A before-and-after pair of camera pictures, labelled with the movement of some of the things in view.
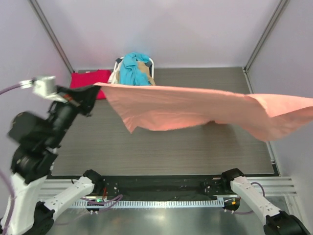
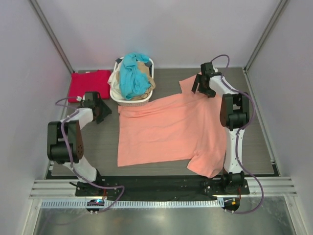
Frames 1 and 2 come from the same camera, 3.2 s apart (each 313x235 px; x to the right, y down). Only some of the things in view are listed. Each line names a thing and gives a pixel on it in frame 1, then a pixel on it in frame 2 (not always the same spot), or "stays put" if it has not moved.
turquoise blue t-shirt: x=130 y=74 stays put
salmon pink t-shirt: x=264 y=117 -> x=187 y=126
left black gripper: x=87 y=96 -> x=106 y=111
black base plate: x=164 y=187 stays put
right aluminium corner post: x=281 y=5 stays put
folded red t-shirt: x=90 y=78 stays put
